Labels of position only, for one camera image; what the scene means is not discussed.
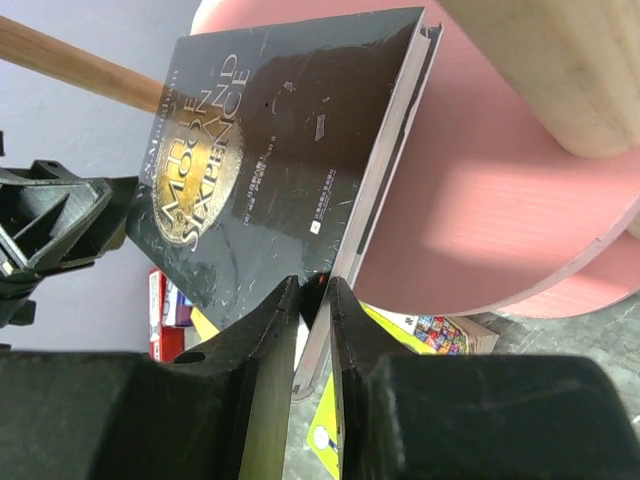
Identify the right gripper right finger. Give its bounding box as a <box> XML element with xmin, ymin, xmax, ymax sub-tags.
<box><xmin>328</xmin><ymin>278</ymin><xmax>639</xmax><ymax>479</ymax></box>

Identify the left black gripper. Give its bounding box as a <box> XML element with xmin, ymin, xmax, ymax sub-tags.
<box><xmin>1</xmin><ymin>160</ymin><xmax>138</xmax><ymax>328</ymax></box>

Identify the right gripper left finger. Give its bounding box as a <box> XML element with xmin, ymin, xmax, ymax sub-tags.
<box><xmin>1</xmin><ymin>277</ymin><xmax>299</xmax><ymax>479</ymax></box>

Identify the black Moon and Sixpence book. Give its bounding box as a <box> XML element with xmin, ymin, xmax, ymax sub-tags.
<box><xmin>127</xmin><ymin>5</ymin><xmax>446</xmax><ymax>404</ymax></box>

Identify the yellow book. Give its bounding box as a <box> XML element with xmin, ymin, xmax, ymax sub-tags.
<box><xmin>190</xmin><ymin>308</ymin><xmax>220</xmax><ymax>342</ymax></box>

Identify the green book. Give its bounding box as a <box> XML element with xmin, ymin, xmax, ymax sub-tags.
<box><xmin>307</xmin><ymin>303</ymin><xmax>499</xmax><ymax>479</ymax></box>

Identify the small red box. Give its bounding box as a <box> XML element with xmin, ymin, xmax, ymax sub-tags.
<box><xmin>148</xmin><ymin>268</ymin><xmax>190</xmax><ymax>362</ymax></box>

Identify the small blue white box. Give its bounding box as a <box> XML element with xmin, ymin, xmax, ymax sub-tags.
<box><xmin>162</xmin><ymin>280</ymin><xmax>193</xmax><ymax>328</ymax></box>

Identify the pink three-tier shelf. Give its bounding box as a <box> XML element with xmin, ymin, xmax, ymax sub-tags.
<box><xmin>0</xmin><ymin>0</ymin><xmax>640</xmax><ymax>321</ymax></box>

